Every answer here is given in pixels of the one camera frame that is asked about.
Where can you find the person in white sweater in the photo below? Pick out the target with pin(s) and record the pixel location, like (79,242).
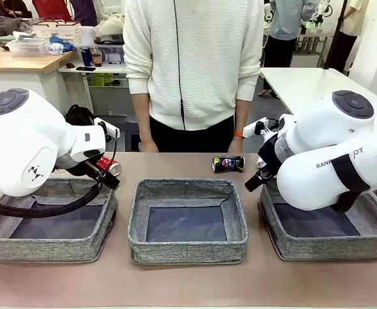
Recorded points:
(201,64)

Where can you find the person's left forearm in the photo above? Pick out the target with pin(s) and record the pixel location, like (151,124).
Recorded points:
(241,112)

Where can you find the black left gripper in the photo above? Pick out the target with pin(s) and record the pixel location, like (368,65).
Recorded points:
(92,169)

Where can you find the white plastic mesh basket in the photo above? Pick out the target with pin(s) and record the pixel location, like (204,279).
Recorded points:
(27,48)

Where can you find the person's right hand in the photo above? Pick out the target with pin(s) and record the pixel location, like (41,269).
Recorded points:
(150,147)

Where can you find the white shelf cart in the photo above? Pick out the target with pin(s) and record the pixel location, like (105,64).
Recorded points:
(108,93)

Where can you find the crushed black Pepsi can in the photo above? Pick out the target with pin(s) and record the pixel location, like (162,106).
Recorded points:
(228,163)

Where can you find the grey fabric basket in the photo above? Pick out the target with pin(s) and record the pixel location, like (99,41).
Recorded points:
(330,248)
(47,251)
(188,252)

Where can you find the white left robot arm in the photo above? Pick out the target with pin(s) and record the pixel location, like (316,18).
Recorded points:
(21,145)

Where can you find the white jug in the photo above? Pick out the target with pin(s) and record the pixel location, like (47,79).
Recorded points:
(87,35)

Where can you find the blue cloth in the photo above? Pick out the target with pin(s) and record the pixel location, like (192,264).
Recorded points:
(64,43)

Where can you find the iced drink cup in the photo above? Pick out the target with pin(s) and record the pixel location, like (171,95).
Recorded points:
(97,58)

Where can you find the white cloth bag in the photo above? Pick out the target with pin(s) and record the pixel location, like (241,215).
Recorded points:
(111,27)

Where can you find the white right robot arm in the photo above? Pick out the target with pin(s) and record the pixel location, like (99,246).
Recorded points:
(330,180)

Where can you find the black phone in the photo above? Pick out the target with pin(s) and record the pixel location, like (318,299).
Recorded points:
(85,68)

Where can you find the grey cloth pile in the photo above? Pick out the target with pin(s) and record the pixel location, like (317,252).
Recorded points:
(2,27)

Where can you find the person in light blue shirt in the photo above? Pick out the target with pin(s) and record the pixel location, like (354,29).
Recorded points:
(288,25)

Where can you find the orange wrist watch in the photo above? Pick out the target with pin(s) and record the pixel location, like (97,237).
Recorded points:
(237,134)

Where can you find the blue stool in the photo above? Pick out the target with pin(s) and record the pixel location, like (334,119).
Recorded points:
(133,132)

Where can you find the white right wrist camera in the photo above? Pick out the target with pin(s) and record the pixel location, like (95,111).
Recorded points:
(253,128)

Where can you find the person in cream shirt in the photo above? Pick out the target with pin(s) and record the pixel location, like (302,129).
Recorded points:
(352,25)

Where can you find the person's right forearm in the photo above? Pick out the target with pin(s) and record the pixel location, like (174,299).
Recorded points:
(141,116)

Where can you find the black backpack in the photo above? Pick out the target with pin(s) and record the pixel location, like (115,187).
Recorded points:
(79,116)

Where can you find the black stand pole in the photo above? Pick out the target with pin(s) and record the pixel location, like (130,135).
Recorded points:
(334,38)

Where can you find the crushed red soda can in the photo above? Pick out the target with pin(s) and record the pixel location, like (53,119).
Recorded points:
(114,166)

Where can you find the blue tumbler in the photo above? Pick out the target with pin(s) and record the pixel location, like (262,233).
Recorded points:
(86,57)

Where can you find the person's left hand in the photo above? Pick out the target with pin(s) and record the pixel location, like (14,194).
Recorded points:
(235,146)

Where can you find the white box with wooden rim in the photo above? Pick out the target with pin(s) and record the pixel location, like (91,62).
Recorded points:
(56,30)

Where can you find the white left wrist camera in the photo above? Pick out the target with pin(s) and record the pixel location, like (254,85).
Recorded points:
(108,128)

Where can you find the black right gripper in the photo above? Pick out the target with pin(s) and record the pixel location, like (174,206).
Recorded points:
(270,157)

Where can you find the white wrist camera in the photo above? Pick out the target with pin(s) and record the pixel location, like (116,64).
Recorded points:
(108,128)
(253,128)

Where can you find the white table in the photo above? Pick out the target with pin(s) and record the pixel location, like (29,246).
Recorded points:
(298,87)

